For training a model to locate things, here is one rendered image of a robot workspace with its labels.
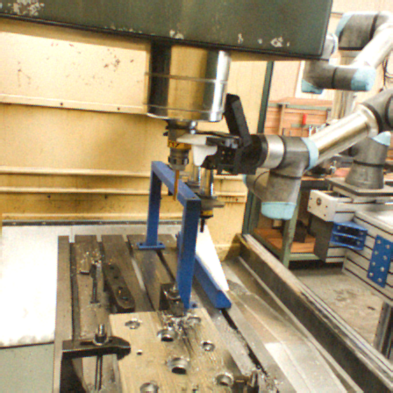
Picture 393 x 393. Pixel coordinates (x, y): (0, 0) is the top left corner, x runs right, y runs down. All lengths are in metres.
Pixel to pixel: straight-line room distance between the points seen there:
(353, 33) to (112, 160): 1.05
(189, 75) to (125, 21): 0.14
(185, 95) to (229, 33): 0.12
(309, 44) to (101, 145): 1.22
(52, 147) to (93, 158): 0.17
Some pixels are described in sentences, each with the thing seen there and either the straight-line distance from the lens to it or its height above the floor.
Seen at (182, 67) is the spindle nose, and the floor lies 1.54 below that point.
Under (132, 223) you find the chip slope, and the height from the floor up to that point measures 0.86.
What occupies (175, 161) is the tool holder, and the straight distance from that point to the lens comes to 0.82.
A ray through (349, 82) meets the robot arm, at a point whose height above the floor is 1.55.
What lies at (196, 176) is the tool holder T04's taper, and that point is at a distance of 1.23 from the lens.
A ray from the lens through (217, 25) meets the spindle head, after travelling 0.71.
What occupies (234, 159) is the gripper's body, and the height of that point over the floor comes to 1.37.
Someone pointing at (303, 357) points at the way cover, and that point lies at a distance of 1.42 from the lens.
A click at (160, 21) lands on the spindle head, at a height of 1.60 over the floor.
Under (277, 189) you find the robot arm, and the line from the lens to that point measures 0.98.
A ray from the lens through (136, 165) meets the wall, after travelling 1.87.
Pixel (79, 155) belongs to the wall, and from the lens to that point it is 1.84.
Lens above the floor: 1.53
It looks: 17 degrees down
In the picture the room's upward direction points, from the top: 6 degrees clockwise
